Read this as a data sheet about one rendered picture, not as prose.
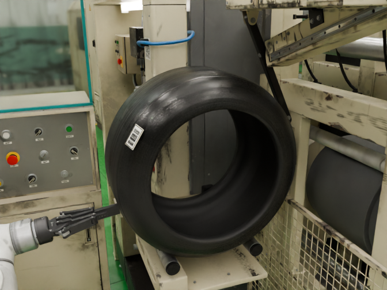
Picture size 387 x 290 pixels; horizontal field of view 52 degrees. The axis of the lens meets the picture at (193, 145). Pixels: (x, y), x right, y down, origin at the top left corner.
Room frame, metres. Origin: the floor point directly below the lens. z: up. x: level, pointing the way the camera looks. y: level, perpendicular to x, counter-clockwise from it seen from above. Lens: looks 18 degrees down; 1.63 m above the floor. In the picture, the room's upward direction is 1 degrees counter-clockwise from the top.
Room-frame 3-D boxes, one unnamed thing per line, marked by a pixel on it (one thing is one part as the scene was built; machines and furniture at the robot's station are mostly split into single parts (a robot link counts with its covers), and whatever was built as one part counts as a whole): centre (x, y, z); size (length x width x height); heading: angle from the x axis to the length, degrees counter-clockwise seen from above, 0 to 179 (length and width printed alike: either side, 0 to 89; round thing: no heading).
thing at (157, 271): (1.19, 0.12, 0.83); 0.36 x 0.09 x 0.06; 19
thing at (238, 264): (1.23, -0.01, 0.80); 0.37 x 0.36 x 0.02; 109
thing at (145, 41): (1.47, 0.10, 1.54); 0.19 x 0.19 x 0.06; 19
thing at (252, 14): (1.45, -0.20, 1.61); 0.06 x 0.06 x 0.05; 19
